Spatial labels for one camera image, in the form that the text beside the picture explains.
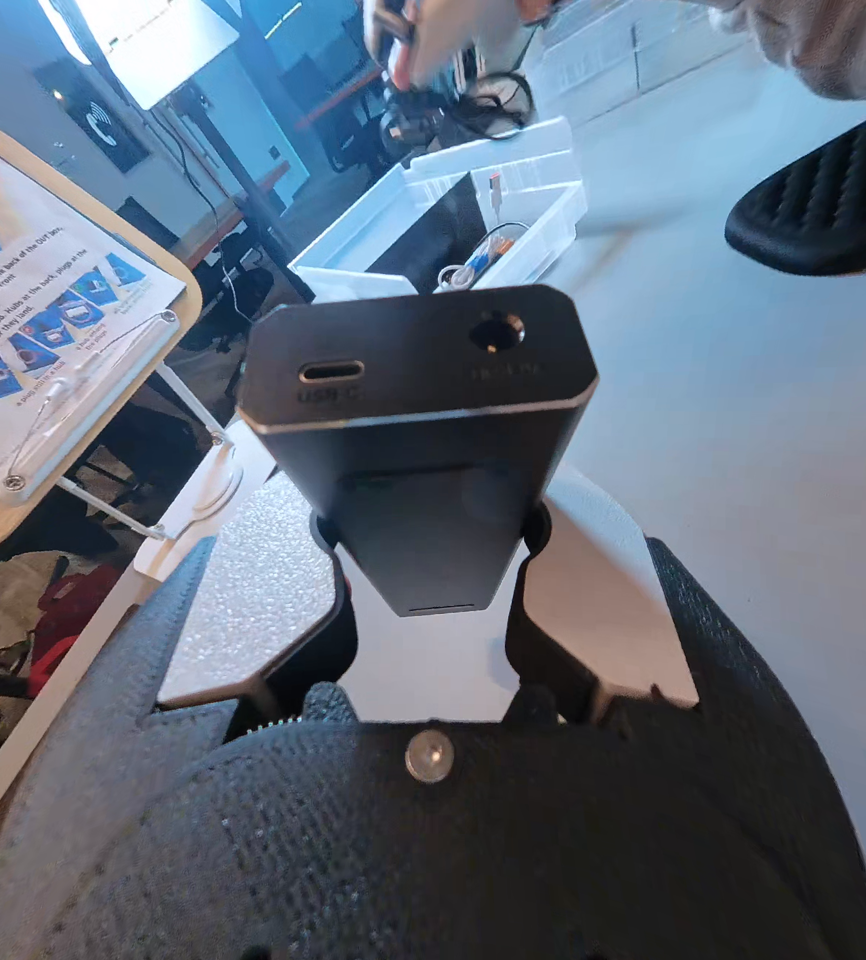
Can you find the black usb hub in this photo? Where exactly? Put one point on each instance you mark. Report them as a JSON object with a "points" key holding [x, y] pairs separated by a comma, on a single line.
{"points": [[418, 450]]}

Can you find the red bag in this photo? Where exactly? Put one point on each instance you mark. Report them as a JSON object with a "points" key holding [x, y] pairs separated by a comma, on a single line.
{"points": [[76, 622]]}

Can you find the white softbox light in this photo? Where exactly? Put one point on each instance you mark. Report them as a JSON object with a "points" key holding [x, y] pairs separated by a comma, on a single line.
{"points": [[155, 45]]}

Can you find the black phone symbol sign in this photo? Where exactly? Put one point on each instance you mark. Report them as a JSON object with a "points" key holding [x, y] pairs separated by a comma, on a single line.
{"points": [[99, 120]]}

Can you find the wooden instruction board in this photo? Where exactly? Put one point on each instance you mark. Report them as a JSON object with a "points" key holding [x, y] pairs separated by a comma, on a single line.
{"points": [[42, 300]]}

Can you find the person's right hand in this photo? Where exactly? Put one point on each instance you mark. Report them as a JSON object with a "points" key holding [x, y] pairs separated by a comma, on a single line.
{"points": [[404, 73]]}

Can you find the white plastic tray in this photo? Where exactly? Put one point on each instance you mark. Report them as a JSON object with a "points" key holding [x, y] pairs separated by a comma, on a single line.
{"points": [[545, 202]]}

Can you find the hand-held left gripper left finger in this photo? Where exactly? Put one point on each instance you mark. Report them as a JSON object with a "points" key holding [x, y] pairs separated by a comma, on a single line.
{"points": [[252, 592]]}

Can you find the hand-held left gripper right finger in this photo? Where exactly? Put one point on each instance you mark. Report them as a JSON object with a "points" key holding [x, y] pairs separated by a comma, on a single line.
{"points": [[598, 600]]}

